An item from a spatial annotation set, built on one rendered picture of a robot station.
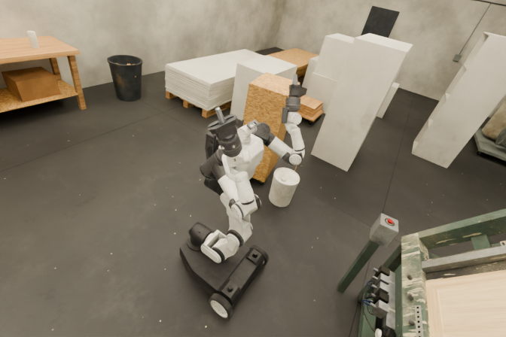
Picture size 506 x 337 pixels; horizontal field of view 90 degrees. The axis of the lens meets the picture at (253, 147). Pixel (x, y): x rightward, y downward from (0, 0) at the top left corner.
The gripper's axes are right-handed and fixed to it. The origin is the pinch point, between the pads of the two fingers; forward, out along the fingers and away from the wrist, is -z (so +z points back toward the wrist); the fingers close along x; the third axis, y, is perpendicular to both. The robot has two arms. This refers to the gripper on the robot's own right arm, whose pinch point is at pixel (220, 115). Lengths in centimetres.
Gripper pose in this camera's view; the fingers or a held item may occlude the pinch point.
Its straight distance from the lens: 100.1
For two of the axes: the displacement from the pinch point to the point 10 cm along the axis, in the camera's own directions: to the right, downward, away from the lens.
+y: 4.4, 4.7, -7.7
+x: 8.7, -4.4, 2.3
